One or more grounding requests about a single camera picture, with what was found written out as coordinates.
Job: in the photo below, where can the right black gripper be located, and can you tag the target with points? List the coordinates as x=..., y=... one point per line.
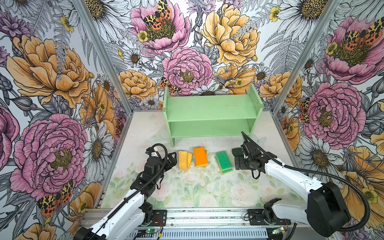
x=242, y=166

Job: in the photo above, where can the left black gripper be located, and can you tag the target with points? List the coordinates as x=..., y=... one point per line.
x=173, y=161

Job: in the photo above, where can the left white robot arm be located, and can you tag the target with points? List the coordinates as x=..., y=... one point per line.
x=134, y=210

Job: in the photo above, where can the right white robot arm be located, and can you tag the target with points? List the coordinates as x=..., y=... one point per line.
x=324, y=208

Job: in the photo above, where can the light green wooden shelf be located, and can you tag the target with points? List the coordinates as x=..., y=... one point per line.
x=211, y=116

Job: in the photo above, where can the yellow cellulose sponge front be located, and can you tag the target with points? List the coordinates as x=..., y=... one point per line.
x=183, y=160

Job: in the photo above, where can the yellow cellulose sponge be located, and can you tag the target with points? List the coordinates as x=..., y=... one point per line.
x=183, y=160
x=189, y=160

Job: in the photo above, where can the light green scrub sponge top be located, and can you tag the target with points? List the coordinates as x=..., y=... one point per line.
x=222, y=154

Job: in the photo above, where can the light green scrub sponge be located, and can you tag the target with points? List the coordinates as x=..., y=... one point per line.
x=225, y=165
x=222, y=154

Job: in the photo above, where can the light green scrub sponge bottom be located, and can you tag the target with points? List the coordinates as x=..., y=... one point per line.
x=225, y=165

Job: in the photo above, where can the yellow cellulose sponge back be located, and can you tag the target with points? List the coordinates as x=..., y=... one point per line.
x=189, y=160

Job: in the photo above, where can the orange scrub sponge top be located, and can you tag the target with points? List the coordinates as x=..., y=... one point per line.
x=201, y=160

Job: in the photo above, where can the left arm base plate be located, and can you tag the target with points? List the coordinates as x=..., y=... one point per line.
x=155, y=218

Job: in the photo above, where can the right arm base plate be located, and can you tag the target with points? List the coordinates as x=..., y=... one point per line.
x=257, y=217

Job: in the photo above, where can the aluminium front rail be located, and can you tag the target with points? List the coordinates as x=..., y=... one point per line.
x=191, y=218

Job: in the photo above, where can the white slotted cable duct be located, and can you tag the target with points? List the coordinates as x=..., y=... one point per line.
x=215, y=234

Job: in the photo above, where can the left aluminium corner post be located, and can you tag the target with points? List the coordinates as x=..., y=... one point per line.
x=92, y=30

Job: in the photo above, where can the aluminium corner post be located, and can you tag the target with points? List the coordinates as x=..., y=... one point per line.
x=92, y=30
x=323, y=22

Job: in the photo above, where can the right aluminium corner post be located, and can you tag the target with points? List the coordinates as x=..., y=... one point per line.
x=323, y=22

